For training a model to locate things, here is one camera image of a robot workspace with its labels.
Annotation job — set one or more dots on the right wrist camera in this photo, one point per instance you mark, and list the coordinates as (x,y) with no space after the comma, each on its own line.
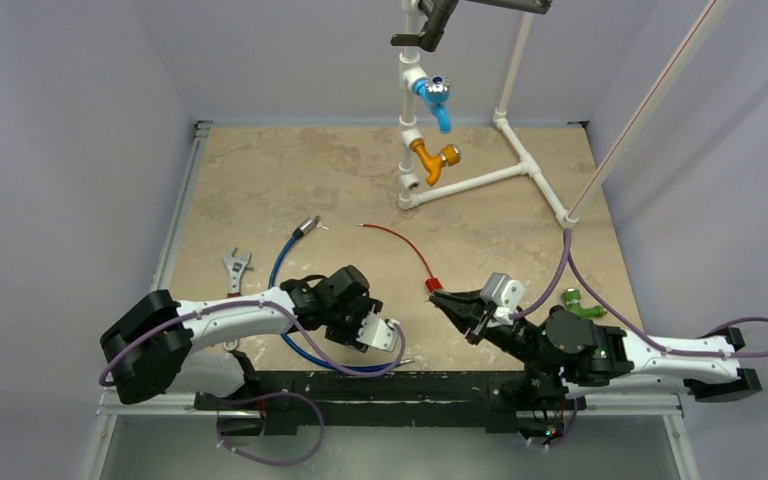
(503,295)

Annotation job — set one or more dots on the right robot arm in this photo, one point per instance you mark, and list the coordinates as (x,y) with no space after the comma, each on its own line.
(585,357)

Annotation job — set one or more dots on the red handled adjustable wrench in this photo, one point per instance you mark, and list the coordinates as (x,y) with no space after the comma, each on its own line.
(236,266)

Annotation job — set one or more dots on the green object at right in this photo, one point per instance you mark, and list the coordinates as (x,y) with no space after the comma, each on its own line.
(571,300)

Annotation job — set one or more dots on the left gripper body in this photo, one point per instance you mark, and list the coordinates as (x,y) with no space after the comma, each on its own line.
(344,322)

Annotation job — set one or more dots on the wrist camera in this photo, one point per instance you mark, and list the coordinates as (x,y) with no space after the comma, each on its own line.
(377,333)
(503,295)

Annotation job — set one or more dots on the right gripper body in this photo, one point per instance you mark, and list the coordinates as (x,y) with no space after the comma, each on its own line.
(479,316)

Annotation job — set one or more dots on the blue faucet valve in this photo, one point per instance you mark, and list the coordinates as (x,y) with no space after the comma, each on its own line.
(434,92)

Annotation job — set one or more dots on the blue cable lock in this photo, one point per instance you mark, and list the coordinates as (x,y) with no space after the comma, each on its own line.
(303,229)

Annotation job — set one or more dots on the white diagonal pole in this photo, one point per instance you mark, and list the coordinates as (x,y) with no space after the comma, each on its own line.
(696,36)

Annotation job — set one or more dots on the white PVC pipe frame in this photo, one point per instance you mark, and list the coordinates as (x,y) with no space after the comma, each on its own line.
(424,24)

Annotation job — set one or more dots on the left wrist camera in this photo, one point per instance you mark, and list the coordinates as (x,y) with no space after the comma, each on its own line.
(377,333)

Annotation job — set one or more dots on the orange faucet valve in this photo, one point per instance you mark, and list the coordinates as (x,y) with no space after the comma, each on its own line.
(449,155)

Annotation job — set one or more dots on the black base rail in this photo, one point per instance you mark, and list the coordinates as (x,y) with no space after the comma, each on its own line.
(495,401)

